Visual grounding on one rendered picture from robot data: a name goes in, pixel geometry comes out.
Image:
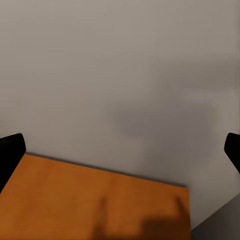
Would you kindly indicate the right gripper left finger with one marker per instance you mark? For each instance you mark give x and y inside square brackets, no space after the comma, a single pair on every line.
[12,149]

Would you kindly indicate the cabinet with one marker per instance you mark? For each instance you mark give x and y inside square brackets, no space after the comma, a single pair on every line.
[46,199]

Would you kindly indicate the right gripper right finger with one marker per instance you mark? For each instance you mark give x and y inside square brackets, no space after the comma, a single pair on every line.
[232,149]

